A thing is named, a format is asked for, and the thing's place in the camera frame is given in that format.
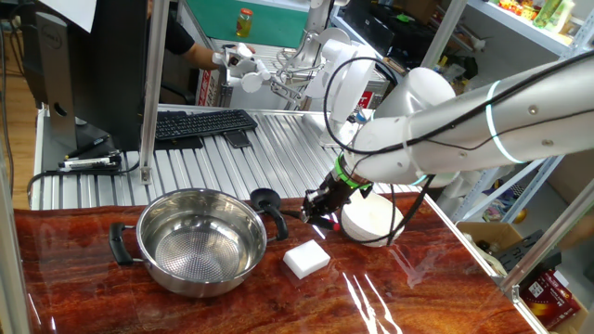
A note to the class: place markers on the person hand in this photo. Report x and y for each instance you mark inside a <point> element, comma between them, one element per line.
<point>234,59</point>

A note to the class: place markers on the white sponge block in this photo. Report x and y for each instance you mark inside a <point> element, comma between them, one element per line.
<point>306,260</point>

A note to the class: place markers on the green partition board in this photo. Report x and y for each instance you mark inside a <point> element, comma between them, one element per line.
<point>213,18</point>

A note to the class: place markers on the black ladle red tip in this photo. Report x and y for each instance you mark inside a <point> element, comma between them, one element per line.
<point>267,199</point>

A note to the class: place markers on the colourful toy fruits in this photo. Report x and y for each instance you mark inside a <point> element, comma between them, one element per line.
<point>515,5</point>

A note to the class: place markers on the black computer monitor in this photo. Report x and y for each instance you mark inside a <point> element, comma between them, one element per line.
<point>111,69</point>

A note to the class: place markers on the grey metal column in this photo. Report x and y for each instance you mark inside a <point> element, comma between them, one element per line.
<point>318,16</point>

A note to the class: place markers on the black smartphone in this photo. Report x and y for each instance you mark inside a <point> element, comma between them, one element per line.
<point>237,139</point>

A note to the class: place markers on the white metal shelf rack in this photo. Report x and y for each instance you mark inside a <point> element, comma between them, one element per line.
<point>510,21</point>

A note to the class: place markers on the open cardboard box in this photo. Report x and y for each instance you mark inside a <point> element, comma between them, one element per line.
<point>487,232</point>

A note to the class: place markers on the black flat pad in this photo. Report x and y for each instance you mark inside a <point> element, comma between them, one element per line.
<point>178,144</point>

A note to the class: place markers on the red brown woodgrain mat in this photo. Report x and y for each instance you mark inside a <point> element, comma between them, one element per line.
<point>139,311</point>

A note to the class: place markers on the silver aluminium case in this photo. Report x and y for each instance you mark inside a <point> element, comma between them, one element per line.
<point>250,97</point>

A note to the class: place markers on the silver monitor stand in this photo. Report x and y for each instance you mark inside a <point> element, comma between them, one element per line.
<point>55,83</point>

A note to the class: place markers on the black plastic part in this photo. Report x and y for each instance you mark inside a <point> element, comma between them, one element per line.
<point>529,253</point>

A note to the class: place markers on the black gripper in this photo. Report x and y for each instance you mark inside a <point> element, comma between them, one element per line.
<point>341,190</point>

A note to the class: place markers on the white haptic teleoperation device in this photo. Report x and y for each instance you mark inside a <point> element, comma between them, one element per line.
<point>345,79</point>

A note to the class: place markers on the tan cardboard box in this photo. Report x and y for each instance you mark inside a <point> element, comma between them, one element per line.
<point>582,325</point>

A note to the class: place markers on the black computer keyboard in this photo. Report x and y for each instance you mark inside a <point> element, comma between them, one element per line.
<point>204,124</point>

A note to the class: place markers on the colourful cloth bag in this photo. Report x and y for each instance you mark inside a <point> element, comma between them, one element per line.
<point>501,204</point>

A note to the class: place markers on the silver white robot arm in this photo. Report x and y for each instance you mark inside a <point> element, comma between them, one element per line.
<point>417,134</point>

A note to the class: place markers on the black equipment case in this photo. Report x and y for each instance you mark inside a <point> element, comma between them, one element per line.
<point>371,23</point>

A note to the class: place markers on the aluminium frame post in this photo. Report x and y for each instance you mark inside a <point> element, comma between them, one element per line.
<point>443,32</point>
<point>547,240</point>
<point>11,278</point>
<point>155,69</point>

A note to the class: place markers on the white foam packaging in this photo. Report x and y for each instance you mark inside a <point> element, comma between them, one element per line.
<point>457,195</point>

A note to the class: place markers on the person black t-shirt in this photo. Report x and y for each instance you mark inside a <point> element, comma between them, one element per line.
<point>178,34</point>

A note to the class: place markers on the white ceramic bowl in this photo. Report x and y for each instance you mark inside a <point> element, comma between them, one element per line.
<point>371,222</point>

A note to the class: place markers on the white paper sheet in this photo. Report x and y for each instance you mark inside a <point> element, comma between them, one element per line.
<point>69,11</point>

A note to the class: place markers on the green plastic bottle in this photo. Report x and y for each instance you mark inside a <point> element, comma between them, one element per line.
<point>546,11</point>

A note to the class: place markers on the white marker pen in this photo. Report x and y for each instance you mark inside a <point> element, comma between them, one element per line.
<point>88,163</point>

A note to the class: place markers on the black pen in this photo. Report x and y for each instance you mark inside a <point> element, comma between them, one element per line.
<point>88,147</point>

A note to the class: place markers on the person bare forearm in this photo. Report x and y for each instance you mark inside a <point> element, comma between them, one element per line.
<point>202,55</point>

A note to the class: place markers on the glass jar orange lid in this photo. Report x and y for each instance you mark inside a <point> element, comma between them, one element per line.
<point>244,23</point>

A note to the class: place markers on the red printed box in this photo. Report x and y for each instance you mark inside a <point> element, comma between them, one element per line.
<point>550,299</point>

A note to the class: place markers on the pale green bottle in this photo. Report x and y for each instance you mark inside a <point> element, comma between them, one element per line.
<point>564,16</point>

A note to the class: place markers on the aluminium frame rail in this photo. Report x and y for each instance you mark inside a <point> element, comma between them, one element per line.
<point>531,317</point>

